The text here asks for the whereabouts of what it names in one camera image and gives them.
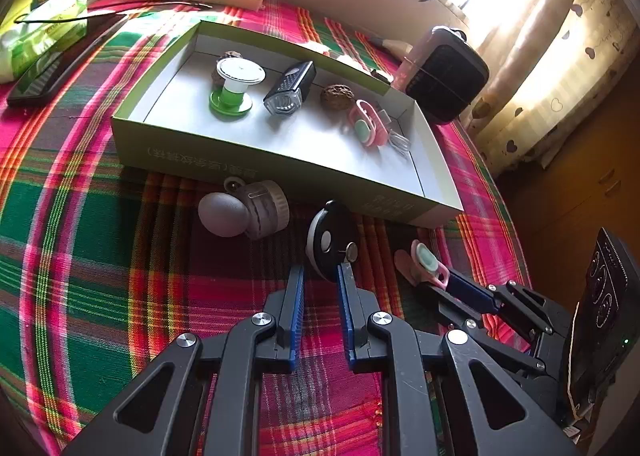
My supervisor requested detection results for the black smartphone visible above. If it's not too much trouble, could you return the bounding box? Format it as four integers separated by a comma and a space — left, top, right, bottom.
6, 11, 131, 108

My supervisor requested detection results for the black bike light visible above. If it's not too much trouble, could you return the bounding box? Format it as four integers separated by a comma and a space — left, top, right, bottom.
263, 60, 317, 116

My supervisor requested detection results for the black and white oval gadget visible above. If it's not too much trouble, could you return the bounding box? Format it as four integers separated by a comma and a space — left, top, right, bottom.
306, 200, 360, 282

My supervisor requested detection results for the beige heart print curtain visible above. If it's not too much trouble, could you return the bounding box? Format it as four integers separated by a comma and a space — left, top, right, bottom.
460, 0, 640, 177

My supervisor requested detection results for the green tissue pack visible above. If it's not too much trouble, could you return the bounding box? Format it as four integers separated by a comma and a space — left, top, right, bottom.
0, 0, 90, 82

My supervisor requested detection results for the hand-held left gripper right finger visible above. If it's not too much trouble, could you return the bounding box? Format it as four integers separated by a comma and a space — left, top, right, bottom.
336, 263, 581, 456

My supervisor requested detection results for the white USB cable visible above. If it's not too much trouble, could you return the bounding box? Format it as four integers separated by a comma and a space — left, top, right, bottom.
377, 109, 413, 157

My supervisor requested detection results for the pink clip with green pad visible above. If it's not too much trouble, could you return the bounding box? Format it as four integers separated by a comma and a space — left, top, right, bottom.
347, 99, 390, 148
395, 239, 451, 289

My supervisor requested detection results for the green and white cardboard box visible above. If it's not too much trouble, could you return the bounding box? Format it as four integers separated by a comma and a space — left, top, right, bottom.
110, 20, 466, 228

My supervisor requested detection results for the white and green spool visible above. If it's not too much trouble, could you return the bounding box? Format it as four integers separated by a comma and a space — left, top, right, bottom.
209, 58, 266, 118

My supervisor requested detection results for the plaid tablecloth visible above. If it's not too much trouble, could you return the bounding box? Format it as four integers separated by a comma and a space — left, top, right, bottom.
0, 0, 533, 456

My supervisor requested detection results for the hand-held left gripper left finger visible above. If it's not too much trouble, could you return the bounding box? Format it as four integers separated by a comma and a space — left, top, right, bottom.
60, 263, 307, 456

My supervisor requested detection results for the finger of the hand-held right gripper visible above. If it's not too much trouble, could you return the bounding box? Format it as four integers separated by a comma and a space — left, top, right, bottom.
445, 272, 546, 324
417, 283, 546, 377

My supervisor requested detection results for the small fan heater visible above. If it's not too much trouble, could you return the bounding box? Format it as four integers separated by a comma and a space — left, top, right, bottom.
392, 25, 490, 124

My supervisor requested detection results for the brown walnut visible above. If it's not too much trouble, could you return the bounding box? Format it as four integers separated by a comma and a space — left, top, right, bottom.
321, 84, 357, 111
215, 50, 243, 86

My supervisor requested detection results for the beige handled tool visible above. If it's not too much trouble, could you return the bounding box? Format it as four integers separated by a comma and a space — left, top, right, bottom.
369, 35, 416, 57

